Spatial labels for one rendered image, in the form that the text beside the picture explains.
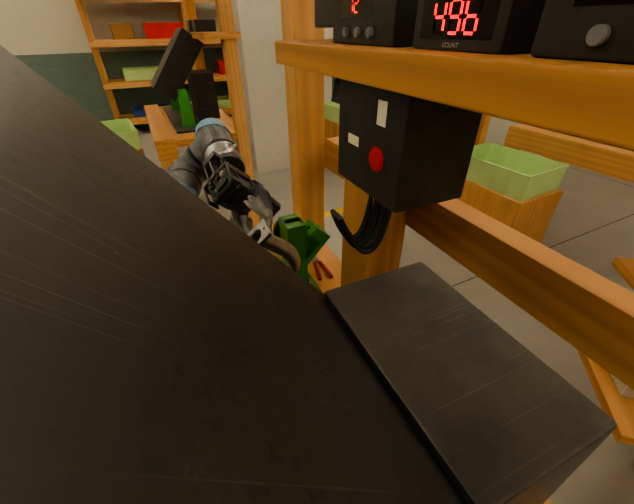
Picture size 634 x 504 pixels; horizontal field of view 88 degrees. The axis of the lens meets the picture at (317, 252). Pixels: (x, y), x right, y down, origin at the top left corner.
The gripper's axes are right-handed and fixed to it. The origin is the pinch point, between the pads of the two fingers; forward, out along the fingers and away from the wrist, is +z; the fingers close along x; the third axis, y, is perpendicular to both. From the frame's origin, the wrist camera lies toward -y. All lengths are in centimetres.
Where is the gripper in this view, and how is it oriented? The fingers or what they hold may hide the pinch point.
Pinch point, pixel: (263, 237)
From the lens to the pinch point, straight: 60.2
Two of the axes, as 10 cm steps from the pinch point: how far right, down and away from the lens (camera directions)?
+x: 7.1, -6.3, -3.1
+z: 4.0, 7.2, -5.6
